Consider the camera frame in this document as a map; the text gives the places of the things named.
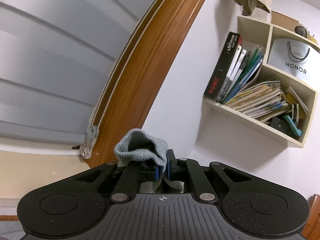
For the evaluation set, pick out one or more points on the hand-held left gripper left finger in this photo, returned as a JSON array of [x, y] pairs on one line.
[[157, 173]]

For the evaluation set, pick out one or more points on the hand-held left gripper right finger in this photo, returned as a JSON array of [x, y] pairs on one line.
[[169, 165]]

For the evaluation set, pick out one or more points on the grey printed sweatshirt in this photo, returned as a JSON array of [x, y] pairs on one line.
[[142, 145]]

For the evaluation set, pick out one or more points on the thick black book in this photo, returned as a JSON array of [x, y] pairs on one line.
[[222, 67]]

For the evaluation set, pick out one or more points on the stack of magazines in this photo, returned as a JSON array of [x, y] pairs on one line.
[[260, 100]]

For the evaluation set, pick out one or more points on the dark grey small box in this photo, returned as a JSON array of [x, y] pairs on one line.
[[278, 125]]

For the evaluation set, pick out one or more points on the beige window sill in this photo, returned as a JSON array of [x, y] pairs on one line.
[[37, 172]]

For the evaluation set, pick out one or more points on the row of thin books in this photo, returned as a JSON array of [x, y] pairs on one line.
[[246, 72]]

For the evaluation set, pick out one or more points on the teal plastic tool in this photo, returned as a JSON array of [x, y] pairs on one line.
[[293, 127]]

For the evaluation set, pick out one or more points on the tan notebook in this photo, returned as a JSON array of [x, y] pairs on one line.
[[297, 100]]

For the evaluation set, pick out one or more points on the grey window blind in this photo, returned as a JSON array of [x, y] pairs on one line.
[[50, 67]]

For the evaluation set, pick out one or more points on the white paper bag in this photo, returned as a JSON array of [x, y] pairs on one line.
[[290, 60]]

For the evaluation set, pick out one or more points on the cream wall shelf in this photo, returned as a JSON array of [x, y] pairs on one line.
[[250, 120]]

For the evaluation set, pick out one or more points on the wooden window frame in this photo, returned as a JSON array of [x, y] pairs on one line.
[[155, 62]]

